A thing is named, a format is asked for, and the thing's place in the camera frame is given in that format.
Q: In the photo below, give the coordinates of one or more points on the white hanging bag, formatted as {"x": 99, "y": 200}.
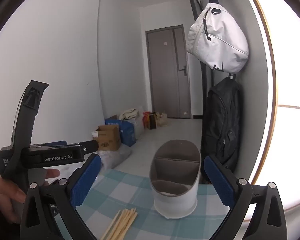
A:
{"x": 215, "y": 37}

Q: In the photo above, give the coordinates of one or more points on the person's left hand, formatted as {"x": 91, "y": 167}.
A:
{"x": 5, "y": 195}

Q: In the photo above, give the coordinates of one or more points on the grey door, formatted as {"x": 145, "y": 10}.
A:
{"x": 165, "y": 80}

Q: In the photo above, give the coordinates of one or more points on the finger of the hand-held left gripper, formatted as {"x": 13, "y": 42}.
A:
{"x": 90, "y": 146}
{"x": 57, "y": 143}

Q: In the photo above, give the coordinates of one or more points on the black backpack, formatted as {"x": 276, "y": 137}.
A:
{"x": 222, "y": 120}

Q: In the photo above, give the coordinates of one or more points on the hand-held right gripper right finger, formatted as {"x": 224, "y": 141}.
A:
{"x": 218, "y": 177}

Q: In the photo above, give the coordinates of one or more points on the cardboard box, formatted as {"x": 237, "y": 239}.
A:
{"x": 110, "y": 137}

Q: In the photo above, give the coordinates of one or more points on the cream cloth bag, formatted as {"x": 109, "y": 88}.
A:
{"x": 130, "y": 113}

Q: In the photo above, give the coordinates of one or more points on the red bag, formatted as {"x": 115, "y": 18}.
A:
{"x": 146, "y": 120}

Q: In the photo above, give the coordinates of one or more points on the window with gold frame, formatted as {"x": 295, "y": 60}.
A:
{"x": 290, "y": 92}

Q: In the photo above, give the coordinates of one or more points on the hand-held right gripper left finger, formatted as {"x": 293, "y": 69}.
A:
{"x": 86, "y": 177}

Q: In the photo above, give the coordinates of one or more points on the clear plastic bag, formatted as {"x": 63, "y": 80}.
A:
{"x": 115, "y": 156}

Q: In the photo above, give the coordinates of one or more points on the beige bag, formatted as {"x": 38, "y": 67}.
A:
{"x": 162, "y": 120}

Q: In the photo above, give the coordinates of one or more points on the teal checked tablecloth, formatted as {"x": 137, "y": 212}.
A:
{"x": 115, "y": 187}

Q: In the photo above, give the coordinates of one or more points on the white utensil holder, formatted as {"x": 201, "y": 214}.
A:
{"x": 175, "y": 197}

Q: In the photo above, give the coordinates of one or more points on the bundle of wooden chopsticks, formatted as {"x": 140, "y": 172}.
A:
{"x": 123, "y": 223}

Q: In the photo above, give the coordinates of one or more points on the dark brown paper bag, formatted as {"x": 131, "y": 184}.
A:
{"x": 152, "y": 121}

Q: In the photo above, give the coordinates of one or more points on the blue box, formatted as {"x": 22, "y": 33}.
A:
{"x": 127, "y": 133}

